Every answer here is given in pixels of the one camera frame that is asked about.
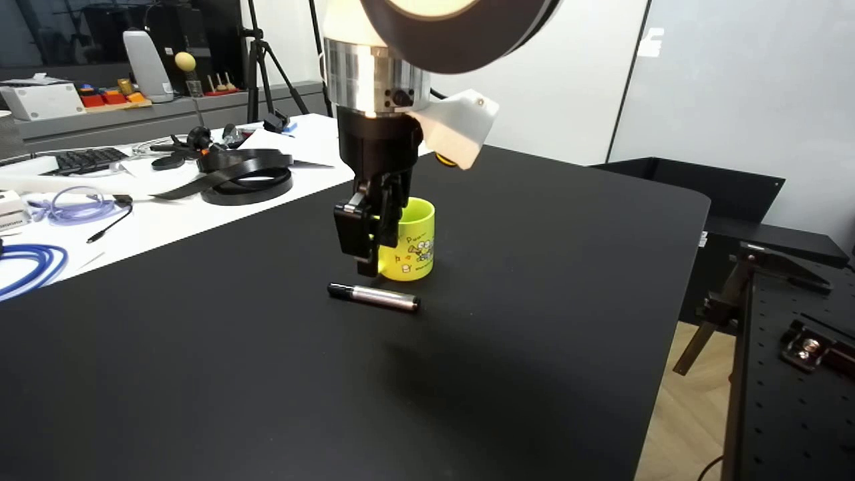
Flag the yellow ball on stand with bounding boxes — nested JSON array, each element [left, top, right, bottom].
[[172, 48, 202, 132]]

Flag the black metal stand bracket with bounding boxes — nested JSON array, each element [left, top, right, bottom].
[[670, 239, 837, 379]]

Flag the small white box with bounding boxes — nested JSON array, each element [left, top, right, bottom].
[[0, 78, 89, 125]]

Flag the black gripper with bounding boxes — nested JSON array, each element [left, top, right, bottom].
[[332, 105, 429, 280]]

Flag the black perforated breadboard table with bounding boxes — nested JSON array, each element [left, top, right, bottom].
[[720, 265, 855, 481]]

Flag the black coiled cable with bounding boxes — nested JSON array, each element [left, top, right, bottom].
[[173, 148, 296, 208]]

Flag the silver black clamp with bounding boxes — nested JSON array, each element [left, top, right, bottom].
[[779, 316, 855, 379]]

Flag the tan paper tag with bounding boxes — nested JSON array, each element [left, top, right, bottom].
[[415, 85, 503, 171]]

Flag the black loose cable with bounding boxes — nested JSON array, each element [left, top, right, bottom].
[[83, 192, 140, 245]]

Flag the black keyboard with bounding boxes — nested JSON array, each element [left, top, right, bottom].
[[52, 148, 135, 179]]

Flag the robot arm with black ring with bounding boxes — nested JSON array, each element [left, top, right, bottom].
[[318, 0, 568, 120]]

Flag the white upright device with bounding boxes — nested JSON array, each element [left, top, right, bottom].
[[121, 26, 179, 106]]

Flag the blue coiled cable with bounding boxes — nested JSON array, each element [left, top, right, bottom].
[[29, 184, 125, 227], [0, 241, 72, 304]]

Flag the black side table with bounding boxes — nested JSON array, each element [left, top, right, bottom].
[[590, 154, 788, 236]]

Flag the yellow-green mug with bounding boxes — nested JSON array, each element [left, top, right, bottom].
[[374, 196, 442, 287]]

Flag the black camera tripod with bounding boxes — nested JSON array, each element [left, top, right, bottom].
[[238, 0, 314, 124]]

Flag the white table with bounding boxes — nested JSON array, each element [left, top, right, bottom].
[[0, 109, 360, 304]]

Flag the red small items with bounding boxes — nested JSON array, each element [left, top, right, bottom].
[[77, 81, 152, 112]]

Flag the black marker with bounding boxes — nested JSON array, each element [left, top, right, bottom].
[[327, 279, 422, 316]]

